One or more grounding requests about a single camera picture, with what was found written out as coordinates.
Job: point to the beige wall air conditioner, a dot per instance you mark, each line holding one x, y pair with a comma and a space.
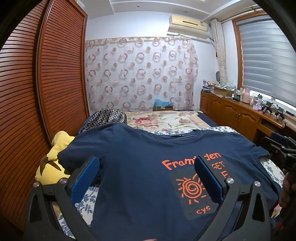
188, 26

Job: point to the pink floral cream blanket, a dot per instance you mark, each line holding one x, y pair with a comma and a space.
168, 120

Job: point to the navy blue printed t-shirt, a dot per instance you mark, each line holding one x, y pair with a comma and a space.
148, 175

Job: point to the tied beige window curtain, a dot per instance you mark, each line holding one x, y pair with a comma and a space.
219, 40

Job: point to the grey zebra window blind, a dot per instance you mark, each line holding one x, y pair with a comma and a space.
268, 58

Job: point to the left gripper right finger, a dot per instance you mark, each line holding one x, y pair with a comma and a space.
242, 212

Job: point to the black circle-patterned folded cloth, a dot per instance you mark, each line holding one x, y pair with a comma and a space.
103, 117

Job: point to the blue floral white bedspread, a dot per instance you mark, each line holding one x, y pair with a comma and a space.
270, 169

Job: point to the wooden sideboard cabinet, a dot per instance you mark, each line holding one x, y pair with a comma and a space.
241, 117

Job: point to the open cardboard box on sideboard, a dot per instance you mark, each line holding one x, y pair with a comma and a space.
224, 92

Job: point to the yellow plush toy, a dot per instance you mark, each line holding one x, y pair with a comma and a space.
50, 171

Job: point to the pink bottle on sideboard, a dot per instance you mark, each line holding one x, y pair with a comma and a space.
246, 96

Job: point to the person's right hand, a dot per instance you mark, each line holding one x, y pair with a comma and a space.
287, 187

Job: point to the brown louvered wardrobe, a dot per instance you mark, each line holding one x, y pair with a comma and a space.
42, 92

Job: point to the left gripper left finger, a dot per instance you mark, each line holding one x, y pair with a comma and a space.
41, 220

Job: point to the navy blue bed sheet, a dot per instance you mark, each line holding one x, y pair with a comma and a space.
206, 119

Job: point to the circle-patterned sheer curtain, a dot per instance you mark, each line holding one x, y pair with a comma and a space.
129, 74

